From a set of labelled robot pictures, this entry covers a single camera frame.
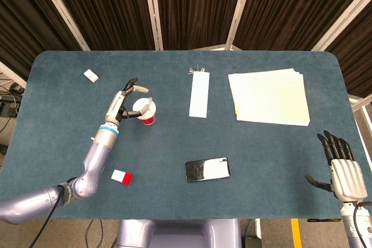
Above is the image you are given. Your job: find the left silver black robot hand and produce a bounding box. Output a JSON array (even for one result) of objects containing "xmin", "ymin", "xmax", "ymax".
[{"xmin": 104, "ymin": 77, "xmax": 150, "ymax": 127}]

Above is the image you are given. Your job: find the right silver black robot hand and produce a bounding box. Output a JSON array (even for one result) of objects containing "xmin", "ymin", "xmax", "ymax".
[{"xmin": 305, "ymin": 130, "xmax": 369, "ymax": 203}]

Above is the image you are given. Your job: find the red paper cup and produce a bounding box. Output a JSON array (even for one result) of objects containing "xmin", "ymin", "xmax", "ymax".
[{"xmin": 140, "ymin": 114, "xmax": 156, "ymax": 126}]

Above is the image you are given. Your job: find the small white eraser block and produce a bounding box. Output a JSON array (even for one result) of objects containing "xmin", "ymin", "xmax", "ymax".
[{"xmin": 83, "ymin": 69, "xmax": 99, "ymax": 83}]

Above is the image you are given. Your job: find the white and red box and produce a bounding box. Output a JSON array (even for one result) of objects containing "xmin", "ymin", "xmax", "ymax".
[{"xmin": 110, "ymin": 169, "xmax": 133, "ymax": 185}]

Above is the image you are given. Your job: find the blue table mat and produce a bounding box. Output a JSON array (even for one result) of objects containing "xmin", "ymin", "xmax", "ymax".
[{"xmin": 0, "ymin": 50, "xmax": 372, "ymax": 221}]

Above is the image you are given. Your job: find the white bookmark with tassel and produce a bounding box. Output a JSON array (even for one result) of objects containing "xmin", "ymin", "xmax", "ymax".
[{"xmin": 188, "ymin": 67, "xmax": 211, "ymax": 119}]

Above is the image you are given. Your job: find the brown curtain partition panel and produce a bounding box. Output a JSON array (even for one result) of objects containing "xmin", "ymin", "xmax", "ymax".
[
  {"xmin": 0, "ymin": 0, "xmax": 91, "ymax": 82},
  {"xmin": 311, "ymin": 0, "xmax": 372, "ymax": 99},
  {"xmin": 31, "ymin": 0, "xmax": 163, "ymax": 52},
  {"xmin": 142, "ymin": 0, "xmax": 256, "ymax": 52},
  {"xmin": 226, "ymin": 0, "xmax": 372, "ymax": 52}
]

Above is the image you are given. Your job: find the black smartphone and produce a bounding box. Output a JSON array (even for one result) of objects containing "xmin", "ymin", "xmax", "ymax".
[{"xmin": 185, "ymin": 157, "xmax": 232, "ymax": 184}]

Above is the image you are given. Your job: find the white paper stack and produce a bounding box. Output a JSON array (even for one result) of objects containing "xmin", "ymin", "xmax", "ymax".
[{"xmin": 227, "ymin": 68, "xmax": 311, "ymax": 127}]

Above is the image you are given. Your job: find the black box on floor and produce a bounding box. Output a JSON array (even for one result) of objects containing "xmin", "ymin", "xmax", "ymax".
[{"xmin": 243, "ymin": 236, "xmax": 263, "ymax": 248}]

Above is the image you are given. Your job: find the lavender robot torso base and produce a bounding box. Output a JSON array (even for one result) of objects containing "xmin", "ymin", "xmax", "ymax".
[{"xmin": 115, "ymin": 218, "xmax": 242, "ymax": 248}]

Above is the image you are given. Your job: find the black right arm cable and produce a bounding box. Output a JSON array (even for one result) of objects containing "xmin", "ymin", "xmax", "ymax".
[{"xmin": 352, "ymin": 201, "xmax": 371, "ymax": 248}]

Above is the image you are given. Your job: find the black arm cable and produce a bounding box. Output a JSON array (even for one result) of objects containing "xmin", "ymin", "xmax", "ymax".
[
  {"xmin": 35, "ymin": 183, "xmax": 74, "ymax": 248},
  {"xmin": 352, "ymin": 201, "xmax": 371, "ymax": 248}
]

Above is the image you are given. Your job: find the black equipment with cables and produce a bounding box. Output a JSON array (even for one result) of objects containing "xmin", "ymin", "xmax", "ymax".
[{"xmin": 0, "ymin": 83, "xmax": 24, "ymax": 118}]

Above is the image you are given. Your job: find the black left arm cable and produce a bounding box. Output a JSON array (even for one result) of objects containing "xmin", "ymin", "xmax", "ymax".
[{"xmin": 35, "ymin": 183, "xmax": 74, "ymax": 248}]

